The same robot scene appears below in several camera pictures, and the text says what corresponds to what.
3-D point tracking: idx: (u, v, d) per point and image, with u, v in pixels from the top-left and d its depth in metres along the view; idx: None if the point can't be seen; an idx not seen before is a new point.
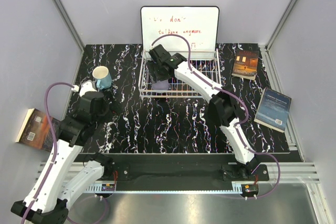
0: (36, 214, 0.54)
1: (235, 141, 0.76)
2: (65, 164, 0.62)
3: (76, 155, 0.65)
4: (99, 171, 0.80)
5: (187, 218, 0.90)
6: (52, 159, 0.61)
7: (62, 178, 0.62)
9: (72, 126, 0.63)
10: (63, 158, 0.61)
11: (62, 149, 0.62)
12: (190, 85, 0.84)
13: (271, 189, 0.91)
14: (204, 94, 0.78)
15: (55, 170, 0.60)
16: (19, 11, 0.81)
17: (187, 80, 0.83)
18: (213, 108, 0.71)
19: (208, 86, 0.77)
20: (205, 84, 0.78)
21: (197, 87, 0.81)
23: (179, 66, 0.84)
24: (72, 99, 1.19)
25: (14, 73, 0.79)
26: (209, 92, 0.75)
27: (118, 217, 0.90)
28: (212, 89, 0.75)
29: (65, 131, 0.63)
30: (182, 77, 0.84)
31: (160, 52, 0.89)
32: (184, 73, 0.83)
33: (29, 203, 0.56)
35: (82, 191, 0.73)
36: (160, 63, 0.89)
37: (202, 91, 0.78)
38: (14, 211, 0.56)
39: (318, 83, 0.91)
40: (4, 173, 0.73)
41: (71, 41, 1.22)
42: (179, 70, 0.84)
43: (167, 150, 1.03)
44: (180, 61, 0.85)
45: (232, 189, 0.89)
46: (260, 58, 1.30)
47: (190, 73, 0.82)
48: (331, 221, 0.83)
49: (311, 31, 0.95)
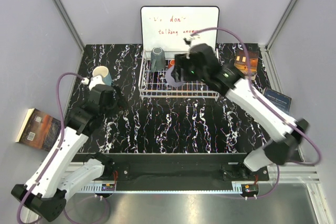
0: (35, 199, 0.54)
1: (264, 162, 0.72)
2: (70, 152, 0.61)
3: (82, 144, 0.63)
4: (100, 170, 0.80)
5: (187, 217, 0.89)
6: (58, 145, 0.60)
7: (65, 165, 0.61)
9: (81, 115, 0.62)
10: (68, 145, 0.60)
11: (69, 136, 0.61)
12: (245, 109, 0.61)
13: (271, 189, 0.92)
14: (265, 126, 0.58)
15: (59, 157, 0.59)
16: (19, 11, 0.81)
17: (245, 104, 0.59)
18: (282, 149, 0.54)
19: (279, 119, 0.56)
20: (272, 115, 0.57)
21: (255, 114, 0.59)
23: (237, 85, 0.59)
24: (72, 99, 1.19)
25: (14, 73, 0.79)
26: (279, 129, 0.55)
27: (118, 217, 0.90)
28: (284, 125, 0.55)
29: (74, 119, 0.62)
30: (237, 100, 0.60)
31: (209, 61, 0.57)
32: (244, 97, 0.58)
33: (30, 187, 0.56)
35: (80, 187, 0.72)
36: (209, 81, 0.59)
37: (266, 123, 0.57)
38: (16, 193, 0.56)
39: (318, 83, 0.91)
40: (4, 173, 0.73)
41: (71, 41, 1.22)
42: (237, 91, 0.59)
43: (167, 150, 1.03)
44: (237, 77, 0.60)
45: (232, 188, 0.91)
46: (260, 58, 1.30)
47: (252, 98, 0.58)
48: (331, 221, 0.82)
49: (311, 31, 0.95)
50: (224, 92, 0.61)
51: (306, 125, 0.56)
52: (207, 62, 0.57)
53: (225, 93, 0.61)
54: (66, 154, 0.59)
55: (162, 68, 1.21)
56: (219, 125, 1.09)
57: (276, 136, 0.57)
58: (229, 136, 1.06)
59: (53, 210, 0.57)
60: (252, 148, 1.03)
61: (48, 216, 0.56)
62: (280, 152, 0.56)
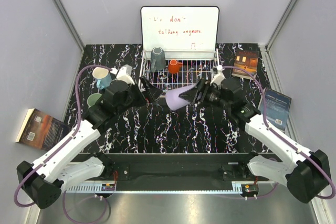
0: (38, 179, 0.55)
1: (269, 174, 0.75)
2: (80, 144, 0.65)
3: (92, 139, 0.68)
4: (98, 170, 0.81)
5: (187, 218, 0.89)
6: (73, 133, 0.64)
7: (72, 156, 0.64)
9: (100, 114, 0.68)
10: (82, 136, 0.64)
11: (84, 129, 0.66)
12: (264, 142, 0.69)
13: (272, 189, 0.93)
14: (283, 157, 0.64)
15: (71, 145, 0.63)
16: (18, 11, 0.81)
17: (261, 137, 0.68)
18: (299, 180, 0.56)
19: (291, 149, 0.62)
20: (286, 146, 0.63)
21: (273, 147, 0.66)
23: (251, 120, 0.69)
24: (72, 99, 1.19)
25: (14, 73, 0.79)
26: (292, 157, 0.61)
27: (118, 217, 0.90)
28: (297, 154, 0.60)
29: (93, 115, 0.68)
30: (254, 134, 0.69)
31: (235, 98, 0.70)
32: (258, 128, 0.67)
33: (35, 166, 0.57)
35: (76, 181, 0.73)
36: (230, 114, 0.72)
37: (282, 154, 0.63)
38: (19, 170, 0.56)
39: (318, 83, 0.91)
40: (4, 173, 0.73)
41: (71, 41, 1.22)
42: (252, 124, 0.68)
43: (167, 150, 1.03)
44: (253, 113, 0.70)
45: (232, 189, 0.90)
46: (260, 58, 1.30)
47: (268, 130, 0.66)
48: (331, 221, 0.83)
49: (311, 31, 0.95)
50: (242, 126, 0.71)
51: (322, 156, 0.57)
52: (233, 98, 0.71)
53: (244, 127, 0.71)
54: (77, 144, 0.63)
55: (162, 68, 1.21)
56: (219, 125, 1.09)
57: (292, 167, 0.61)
58: (229, 136, 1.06)
59: (48, 198, 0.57)
60: (252, 148, 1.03)
61: (40, 202, 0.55)
62: (300, 185, 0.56)
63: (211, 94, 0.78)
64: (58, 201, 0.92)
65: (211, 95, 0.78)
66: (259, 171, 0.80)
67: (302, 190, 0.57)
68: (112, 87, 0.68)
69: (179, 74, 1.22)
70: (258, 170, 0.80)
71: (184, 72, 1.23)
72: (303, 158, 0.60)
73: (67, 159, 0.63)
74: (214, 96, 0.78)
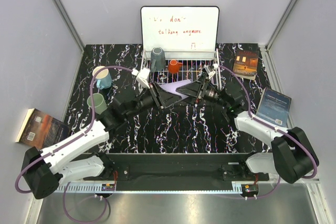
0: (43, 167, 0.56)
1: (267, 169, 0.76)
2: (89, 142, 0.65)
3: (101, 141, 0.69)
4: (98, 170, 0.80)
5: (187, 218, 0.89)
6: (85, 130, 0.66)
7: (79, 151, 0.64)
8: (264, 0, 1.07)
9: (112, 119, 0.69)
10: (93, 135, 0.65)
11: (96, 129, 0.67)
12: (252, 133, 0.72)
13: (271, 189, 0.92)
14: (266, 140, 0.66)
15: (80, 141, 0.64)
16: (18, 11, 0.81)
17: (247, 127, 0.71)
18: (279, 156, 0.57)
19: (270, 129, 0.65)
20: (267, 127, 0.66)
21: (256, 133, 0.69)
23: (239, 114, 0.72)
24: (72, 99, 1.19)
25: (13, 74, 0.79)
26: (271, 136, 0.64)
27: (118, 217, 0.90)
28: (275, 132, 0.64)
29: (106, 118, 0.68)
30: (242, 126, 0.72)
31: (236, 103, 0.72)
32: (243, 119, 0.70)
33: (44, 154, 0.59)
35: (74, 178, 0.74)
36: (225, 113, 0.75)
37: (264, 135, 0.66)
38: (28, 155, 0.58)
39: (318, 83, 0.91)
40: (4, 173, 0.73)
41: (71, 41, 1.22)
42: (237, 116, 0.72)
43: (167, 150, 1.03)
44: (242, 110, 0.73)
45: (232, 189, 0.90)
46: (260, 58, 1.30)
47: (252, 121, 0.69)
48: (331, 221, 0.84)
49: (311, 32, 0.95)
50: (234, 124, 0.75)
51: (297, 130, 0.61)
52: (233, 103, 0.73)
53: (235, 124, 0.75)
54: (86, 141, 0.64)
55: (162, 68, 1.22)
56: (219, 125, 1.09)
57: None
58: (229, 136, 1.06)
59: (46, 188, 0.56)
60: (252, 148, 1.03)
61: (37, 191, 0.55)
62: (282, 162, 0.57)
63: (209, 91, 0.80)
64: (57, 201, 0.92)
65: (210, 92, 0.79)
66: (259, 170, 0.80)
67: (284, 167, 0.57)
68: (121, 97, 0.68)
69: (179, 74, 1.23)
70: (256, 168, 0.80)
71: (184, 72, 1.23)
72: (282, 135, 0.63)
73: (74, 153, 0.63)
74: (213, 93, 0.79)
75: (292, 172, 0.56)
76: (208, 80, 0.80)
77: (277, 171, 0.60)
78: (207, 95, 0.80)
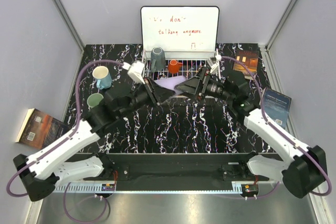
0: (29, 176, 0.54)
1: (268, 173, 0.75)
2: (76, 146, 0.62)
3: (90, 142, 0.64)
4: (97, 171, 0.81)
5: (187, 218, 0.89)
6: (70, 134, 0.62)
7: (67, 155, 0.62)
8: (264, 0, 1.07)
9: (101, 116, 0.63)
10: (79, 138, 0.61)
11: (83, 130, 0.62)
12: (263, 137, 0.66)
13: (271, 189, 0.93)
14: (280, 152, 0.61)
15: (66, 145, 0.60)
16: (18, 11, 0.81)
17: (260, 130, 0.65)
18: (293, 174, 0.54)
19: (289, 144, 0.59)
20: (284, 140, 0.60)
21: (270, 140, 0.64)
23: (250, 112, 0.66)
24: (71, 99, 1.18)
25: (14, 74, 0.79)
26: (290, 153, 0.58)
27: (118, 217, 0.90)
28: (295, 149, 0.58)
29: (94, 117, 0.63)
30: (252, 127, 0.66)
31: (240, 92, 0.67)
32: (256, 122, 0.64)
33: (29, 162, 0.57)
35: (73, 179, 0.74)
36: (231, 109, 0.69)
37: (280, 148, 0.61)
38: (16, 161, 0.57)
39: (318, 82, 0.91)
40: (4, 173, 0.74)
41: (71, 41, 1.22)
42: (250, 117, 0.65)
43: (167, 150, 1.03)
44: (252, 106, 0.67)
45: (232, 189, 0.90)
46: (260, 58, 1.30)
47: (266, 125, 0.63)
48: (331, 221, 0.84)
49: (311, 31, 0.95)
50: (242, 121, 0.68)
51: (319, 151, 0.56)
52: (238, 93, 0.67)
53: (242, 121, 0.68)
54: (72, 145, 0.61)
55: (162, 68, 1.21)
56: (219, 125, 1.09)
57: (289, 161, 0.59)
58: (229, 136, 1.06)
59: (40, 192, 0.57)
60: (252, 148, 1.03)
61: (31, 196, 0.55)
62: (294, 180, 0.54)
63: (211, 85, 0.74)
64: (58, 201, 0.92)
65: (211, 87, 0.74)
66: (259, 171, 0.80)
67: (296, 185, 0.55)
68: (113, 92, 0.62)
69: (179, 74, 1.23)
70: (256, 168, 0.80)
71: (184, 72, 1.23)
72: (302, 153, 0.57)
73: (61, 158, 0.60)
74: (215, 87, 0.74)
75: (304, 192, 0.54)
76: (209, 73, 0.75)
77: (285, 183, 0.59)
78: (209, 90, 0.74)
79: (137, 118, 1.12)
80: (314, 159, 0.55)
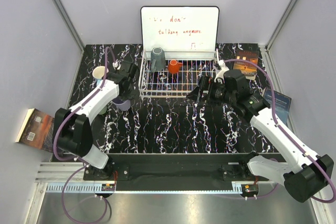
0: (80, 117, 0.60)
1: (267, 174, 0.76)
2: (106, 97, 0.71)
3: (113, 96, 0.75)
4: (104, 159, 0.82)
5: (187, 218, 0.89)
6: (100, 86, 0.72)
7: (99, 106, 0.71)
8: (264, 0, 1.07)
9: (115, 76, 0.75)
10: (107, 89, 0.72)
11: (108, 84, 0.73)
12: (271, 140, 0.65)
13: (271, 189, 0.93)
14: (288, 158, 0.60)
15: (100, 94, 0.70)
16: (18, 11, 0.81)
17: (269, 134, 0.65)
18: (299, 182, 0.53)
19: (298, 150, 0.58)
20: (293, 146, 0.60)
21: (279, 145, 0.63)
23: (260, 112, 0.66)
24: (72, 99, 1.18)
25: (14, 74, 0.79)
26: (298, 161, 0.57)
27: (118, 217, 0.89)
28: (304, 157, 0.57)
29: (113, 75, 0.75)
30: (260, 128, 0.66)
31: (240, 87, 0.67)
32: (265, 124, 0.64)
33: (74, 108, 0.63)
35: (88, 160, 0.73)
36: (235, 105, 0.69)
37: (287, 153, 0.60)
38: (58, 116, 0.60)
39: (318, 82, 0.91)
40: (4, 173, 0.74)
41: (71, 42, 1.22)
42: (260, 118, 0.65)
43: (167, 150, 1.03)
44: (258, 103, 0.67)
45: (232, 189, 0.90)
46: (260, 57, 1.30)
47: (275, 127, 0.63)
48: (331, 221, 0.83)
49: (311, 31, 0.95)
50: (249, 117, 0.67)
51: (329, 161, 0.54)
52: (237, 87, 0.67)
53: (249, 119, 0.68)
54: (104, 94, 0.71)
55: (162, 68, 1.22)
56: (219, 125, 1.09)
57: (296, 168, 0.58)
58: (229, 136, 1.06)
59: (85, 141, 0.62)
60: (252, 148, 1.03)
61: (80, 143, 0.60)
62: (300, 189, 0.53)
63: (216, 89, 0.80)
64: (57, 201, 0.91)
65: (216, 92, 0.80)
66: (258, 171, 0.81)
67: (300, 192, 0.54)
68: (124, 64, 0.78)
69: (179, 74, 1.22)
70: (256, 169, 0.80)
71: (184, 72, 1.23)
72: (310, 162, 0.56)
73: (97, 107, 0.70)
74: (219, 92, 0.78)
75: (307, 196, 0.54)
76: (212, 80, 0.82)
77: (286, 187, 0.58)
78: (216, 95, 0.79)
79: (136, 119, 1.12)
80: (323, 167, 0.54)
